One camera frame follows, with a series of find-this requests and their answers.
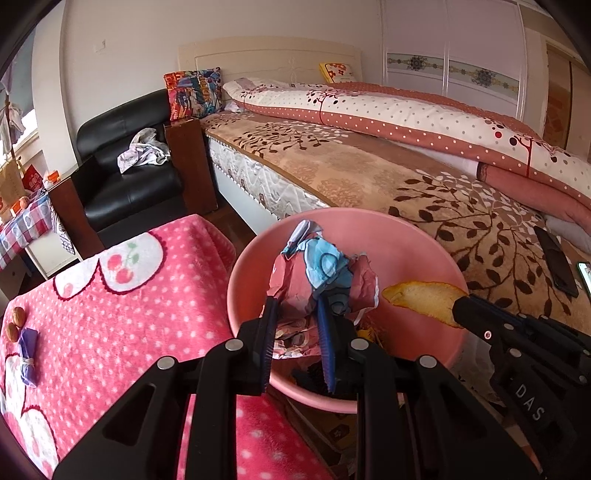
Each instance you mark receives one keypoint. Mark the pink plastic basin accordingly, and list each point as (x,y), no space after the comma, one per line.
(406,249)

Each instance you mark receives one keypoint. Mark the white bed mattress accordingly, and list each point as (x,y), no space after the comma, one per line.
(258,180)

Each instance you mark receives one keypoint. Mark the blue face mask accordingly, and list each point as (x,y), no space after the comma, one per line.
(323,263)

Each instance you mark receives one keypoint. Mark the white cabinet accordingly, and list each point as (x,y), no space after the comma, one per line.
(46,258)

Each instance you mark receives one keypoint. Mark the black ribbed sheet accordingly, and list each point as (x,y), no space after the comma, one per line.
(309,376)

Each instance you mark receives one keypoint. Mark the white wardrobe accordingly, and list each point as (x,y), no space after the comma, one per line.
(461,27)

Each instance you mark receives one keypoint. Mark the white floral pillow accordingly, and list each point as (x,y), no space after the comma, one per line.
(240,90)

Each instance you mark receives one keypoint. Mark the hanging clothes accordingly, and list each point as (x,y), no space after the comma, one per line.
(11,120)

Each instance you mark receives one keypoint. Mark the tall wooden bedside cabinet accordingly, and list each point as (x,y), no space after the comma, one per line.
(194,170)

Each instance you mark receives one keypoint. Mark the bed with floral quilt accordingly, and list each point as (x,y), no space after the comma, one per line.
(369,170)

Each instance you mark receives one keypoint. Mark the floral pink white quilt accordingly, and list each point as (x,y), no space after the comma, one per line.
(415,115)

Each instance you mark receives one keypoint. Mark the red wrapper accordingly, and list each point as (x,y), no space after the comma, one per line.
(288,281)

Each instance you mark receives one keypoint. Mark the side table with checked cloth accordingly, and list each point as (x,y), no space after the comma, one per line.
(27,221)

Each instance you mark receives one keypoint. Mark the wooden door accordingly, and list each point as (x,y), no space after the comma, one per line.
(558,101)

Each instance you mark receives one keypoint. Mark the black phone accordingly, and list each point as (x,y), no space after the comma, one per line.
(556,261)

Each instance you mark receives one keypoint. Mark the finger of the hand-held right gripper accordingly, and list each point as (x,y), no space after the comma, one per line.
(531,328)
(480,323)

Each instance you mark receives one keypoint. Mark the black leather armchair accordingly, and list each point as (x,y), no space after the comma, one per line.
(129,194)

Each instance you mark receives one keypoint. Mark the low wooden side cabinet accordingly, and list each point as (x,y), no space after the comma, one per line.
(69,217)

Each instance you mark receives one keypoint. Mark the long yellow fruit peel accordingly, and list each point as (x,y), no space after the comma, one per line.
(425,300)

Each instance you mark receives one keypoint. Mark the cream bed headboard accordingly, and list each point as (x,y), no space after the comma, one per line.
(268,60)

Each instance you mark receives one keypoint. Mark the brown cardboard box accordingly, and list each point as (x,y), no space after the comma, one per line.
(337,429)

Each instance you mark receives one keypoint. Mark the purple small wrapper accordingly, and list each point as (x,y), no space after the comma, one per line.
(27,346)

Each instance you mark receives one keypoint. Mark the yellow pillow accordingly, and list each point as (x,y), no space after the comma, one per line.
(339,71)

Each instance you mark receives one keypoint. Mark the brown paper bag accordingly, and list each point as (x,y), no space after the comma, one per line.
(11,184)

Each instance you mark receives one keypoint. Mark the white printed cloth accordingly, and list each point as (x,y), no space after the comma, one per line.
(138,154)

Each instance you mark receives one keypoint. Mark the colourful printed cushion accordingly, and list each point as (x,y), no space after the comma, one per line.
(194,92)

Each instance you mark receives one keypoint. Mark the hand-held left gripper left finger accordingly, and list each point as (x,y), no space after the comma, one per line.
(270,350)

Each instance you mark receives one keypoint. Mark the red box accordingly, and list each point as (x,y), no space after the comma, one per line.
(32,177)

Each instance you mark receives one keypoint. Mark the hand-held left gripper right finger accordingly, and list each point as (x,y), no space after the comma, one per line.
(327,355)

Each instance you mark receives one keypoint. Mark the phone with lit screen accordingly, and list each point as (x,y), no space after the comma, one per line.
(585,274)

